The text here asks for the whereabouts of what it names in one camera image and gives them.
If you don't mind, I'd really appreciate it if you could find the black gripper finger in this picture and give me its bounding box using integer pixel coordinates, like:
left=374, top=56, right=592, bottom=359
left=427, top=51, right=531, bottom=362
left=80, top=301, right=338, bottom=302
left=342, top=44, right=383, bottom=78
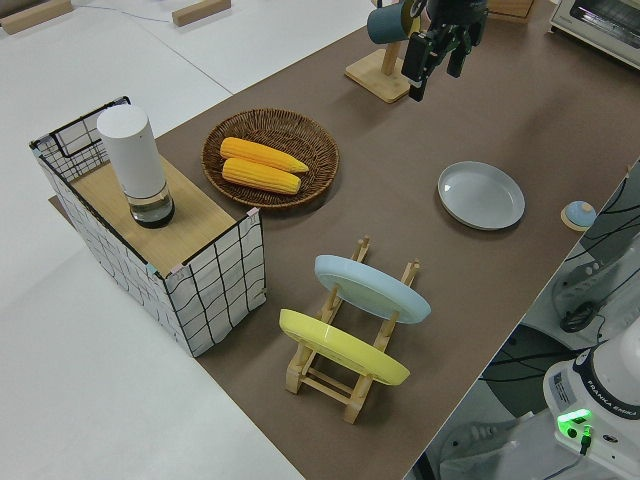
left=403, top=30, right=434, bottom=104
left=446, top=27, right=474, bottom=79

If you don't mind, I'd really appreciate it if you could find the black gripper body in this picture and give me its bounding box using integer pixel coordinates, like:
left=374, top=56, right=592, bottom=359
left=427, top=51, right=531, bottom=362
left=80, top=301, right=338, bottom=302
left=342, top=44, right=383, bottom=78
left=426, top=0, right=489, bottom=51

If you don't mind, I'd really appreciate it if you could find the gray round plate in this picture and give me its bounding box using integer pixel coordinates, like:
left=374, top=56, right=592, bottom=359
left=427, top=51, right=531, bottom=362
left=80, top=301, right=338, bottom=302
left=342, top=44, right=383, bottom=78
left=437, top=160, right=526, bottom=231

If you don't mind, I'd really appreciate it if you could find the light blue round plate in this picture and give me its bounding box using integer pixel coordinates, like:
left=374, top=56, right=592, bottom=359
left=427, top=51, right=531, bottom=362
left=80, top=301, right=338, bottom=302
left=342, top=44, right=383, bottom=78
left=314, top=254, right=432, bottom=325

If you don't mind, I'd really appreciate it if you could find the yellow round plate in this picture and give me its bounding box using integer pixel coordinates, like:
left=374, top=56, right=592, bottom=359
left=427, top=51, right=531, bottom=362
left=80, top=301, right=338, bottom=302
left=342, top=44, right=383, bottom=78
left=278, top=308, right=412, bottom=386

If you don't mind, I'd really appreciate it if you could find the wooden plate rack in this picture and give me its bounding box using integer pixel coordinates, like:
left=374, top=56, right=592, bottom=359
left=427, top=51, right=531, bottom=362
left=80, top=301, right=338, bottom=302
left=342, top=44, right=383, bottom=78
left=284, top=233, right=422, bottom=425

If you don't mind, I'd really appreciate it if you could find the wooden mug tree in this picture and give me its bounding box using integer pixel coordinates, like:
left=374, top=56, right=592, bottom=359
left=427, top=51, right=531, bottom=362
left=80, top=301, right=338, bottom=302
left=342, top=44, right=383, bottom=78
left=344, top=0, right=412, bottom=105

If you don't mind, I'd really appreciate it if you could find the dark teal mug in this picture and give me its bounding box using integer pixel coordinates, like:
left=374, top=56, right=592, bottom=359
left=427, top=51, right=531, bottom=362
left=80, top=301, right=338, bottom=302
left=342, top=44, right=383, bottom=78
left=367, top=1, right=417, bottom=45

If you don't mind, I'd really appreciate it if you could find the brown wicker basket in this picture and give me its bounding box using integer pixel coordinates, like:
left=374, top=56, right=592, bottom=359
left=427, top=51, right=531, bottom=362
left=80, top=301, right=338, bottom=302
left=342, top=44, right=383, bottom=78
left=201, top=108, right=341, bottom=210

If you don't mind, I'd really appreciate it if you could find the brown table mat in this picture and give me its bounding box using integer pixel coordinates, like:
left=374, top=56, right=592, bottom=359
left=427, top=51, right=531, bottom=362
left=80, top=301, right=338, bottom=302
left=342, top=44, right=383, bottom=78
left=48, top=0, right=640, bottom=480

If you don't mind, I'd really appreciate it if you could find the white toaster oven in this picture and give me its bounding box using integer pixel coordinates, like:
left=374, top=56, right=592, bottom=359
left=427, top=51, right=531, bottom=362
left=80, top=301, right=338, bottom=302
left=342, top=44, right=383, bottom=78
left=544, top=0, right=640, bottom=69

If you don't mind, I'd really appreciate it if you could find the yellow corn cob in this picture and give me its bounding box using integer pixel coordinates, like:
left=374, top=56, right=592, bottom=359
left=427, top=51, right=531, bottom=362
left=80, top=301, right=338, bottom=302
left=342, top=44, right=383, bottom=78
left=220, top=137, right=310, bottom=175
left=221, top=157, right=303, bottom=196

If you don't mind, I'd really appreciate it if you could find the small blue dome bell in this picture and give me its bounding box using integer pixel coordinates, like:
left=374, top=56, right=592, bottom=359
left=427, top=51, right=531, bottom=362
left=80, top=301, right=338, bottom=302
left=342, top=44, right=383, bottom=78
left=560, top=200, right=596, bottom=232

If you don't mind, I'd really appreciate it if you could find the light wooden block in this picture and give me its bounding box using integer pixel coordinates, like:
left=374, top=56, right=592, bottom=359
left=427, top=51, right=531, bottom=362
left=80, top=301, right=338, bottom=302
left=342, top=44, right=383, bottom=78
left=171, top=0, right=232, bottom=27
left=0, top=0, right=74, bottom=35

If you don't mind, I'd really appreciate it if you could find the white cylindrical bottle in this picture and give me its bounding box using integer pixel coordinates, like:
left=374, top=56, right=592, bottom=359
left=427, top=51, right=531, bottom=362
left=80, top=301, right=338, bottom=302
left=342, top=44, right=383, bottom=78
left=96, top=104, right=177, bottom=230

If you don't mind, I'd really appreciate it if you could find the black floor cable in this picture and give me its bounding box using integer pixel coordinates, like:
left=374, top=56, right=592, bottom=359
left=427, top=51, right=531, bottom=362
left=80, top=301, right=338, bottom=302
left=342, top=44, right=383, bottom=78
left=559, top=199, right=640, bottom=332

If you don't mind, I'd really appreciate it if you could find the wire grid box wooden lid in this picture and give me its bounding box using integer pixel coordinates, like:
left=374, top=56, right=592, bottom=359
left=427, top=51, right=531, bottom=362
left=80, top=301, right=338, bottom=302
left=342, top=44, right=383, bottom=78
left=28, top=95, right=266, bottom=359

